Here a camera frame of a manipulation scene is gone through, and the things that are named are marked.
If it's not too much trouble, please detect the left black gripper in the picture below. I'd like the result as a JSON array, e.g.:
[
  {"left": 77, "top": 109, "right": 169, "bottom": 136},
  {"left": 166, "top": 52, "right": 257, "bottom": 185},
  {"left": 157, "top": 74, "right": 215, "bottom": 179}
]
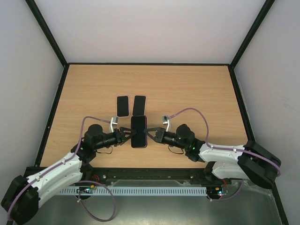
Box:
[{"left": 94, "top": 127, "right": 136, "bottom": 150}]

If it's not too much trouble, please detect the purple phone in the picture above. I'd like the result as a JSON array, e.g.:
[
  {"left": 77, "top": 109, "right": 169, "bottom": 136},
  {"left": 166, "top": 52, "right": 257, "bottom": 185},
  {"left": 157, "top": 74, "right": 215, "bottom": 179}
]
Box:
[{"left": 131, "top": 115, "right": 147, "bottom": 148}]

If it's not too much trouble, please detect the black phone case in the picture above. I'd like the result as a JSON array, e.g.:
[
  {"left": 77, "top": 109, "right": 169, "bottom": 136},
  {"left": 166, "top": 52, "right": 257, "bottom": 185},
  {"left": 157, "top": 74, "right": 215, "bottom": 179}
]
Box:
[{"left": 130, "top": 115, "right": 148, "bottom": 149}]

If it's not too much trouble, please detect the black phone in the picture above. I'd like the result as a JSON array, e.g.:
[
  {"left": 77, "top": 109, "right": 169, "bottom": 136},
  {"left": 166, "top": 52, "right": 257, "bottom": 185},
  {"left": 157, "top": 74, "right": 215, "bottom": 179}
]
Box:
[
  {"left": 116, "top": 96, "right": 130, "bottom": 117},
  {"left": 132, "top": 96, "right": 146, "bottom": 116}
]

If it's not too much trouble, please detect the pink phone case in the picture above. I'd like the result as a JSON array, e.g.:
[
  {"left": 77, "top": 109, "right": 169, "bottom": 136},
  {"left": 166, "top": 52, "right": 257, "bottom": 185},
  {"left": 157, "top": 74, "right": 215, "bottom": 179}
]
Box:
[
  {"left": 131, "top": 95, "right": 147, "bottom": 117},
  {"left": 116, "top": 95, "right": 131, "bottom": 118}
]

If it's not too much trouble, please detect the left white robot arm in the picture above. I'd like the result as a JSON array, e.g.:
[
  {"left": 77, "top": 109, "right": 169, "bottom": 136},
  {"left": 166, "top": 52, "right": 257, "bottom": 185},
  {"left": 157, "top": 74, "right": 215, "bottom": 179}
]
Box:
[{"left": 0, "top": 124, "right": 136, "bottom": 225}]

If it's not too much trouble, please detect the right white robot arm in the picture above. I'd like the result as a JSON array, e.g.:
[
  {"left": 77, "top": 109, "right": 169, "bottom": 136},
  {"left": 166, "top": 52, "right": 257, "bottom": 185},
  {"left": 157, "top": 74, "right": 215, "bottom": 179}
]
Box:
[{"left": 144, "top": 124, "right": 281, "bottom": 189}]

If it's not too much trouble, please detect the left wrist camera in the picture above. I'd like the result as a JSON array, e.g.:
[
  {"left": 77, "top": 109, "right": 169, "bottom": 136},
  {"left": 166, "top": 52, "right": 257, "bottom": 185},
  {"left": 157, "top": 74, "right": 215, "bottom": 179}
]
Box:
[{"left": 109, "top": 116, "right": 119, "bottom": 133}]

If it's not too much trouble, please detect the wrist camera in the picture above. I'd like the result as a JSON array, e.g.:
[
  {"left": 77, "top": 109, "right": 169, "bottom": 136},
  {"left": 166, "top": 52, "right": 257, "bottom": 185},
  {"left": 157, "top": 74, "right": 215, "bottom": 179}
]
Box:
[
  {"left": 162, "top": 115, "right": 171, "bottom": 132},
  {"left": 109, "top": 116, "right": 119, "bottom": 133}
]

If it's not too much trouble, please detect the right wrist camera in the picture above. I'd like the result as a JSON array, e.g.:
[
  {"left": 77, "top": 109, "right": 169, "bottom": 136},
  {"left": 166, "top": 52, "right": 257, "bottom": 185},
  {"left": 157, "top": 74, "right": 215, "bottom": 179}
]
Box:
[{"left": 162, "top": 115, "right": 171, "bottom": 132}]

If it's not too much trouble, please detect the black aluminium frame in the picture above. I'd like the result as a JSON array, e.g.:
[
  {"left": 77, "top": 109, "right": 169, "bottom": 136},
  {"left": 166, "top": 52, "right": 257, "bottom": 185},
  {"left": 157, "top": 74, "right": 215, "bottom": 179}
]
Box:
[{"left": 0, "top": 0, "right": 300, "bottom": 225}]

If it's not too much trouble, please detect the white slotted cable duct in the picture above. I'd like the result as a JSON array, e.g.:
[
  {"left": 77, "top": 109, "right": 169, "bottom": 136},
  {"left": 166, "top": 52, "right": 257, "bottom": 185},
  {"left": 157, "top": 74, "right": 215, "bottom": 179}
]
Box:
[{"left": 57, "top": 186, "right": 207, "bottom": 196}]

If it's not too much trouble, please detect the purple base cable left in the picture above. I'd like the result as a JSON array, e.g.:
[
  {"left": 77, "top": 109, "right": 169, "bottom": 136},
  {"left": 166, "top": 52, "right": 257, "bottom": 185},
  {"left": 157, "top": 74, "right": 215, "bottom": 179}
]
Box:
[{"left": 76, "top": 180, "right": 116, "bottom": 221}]

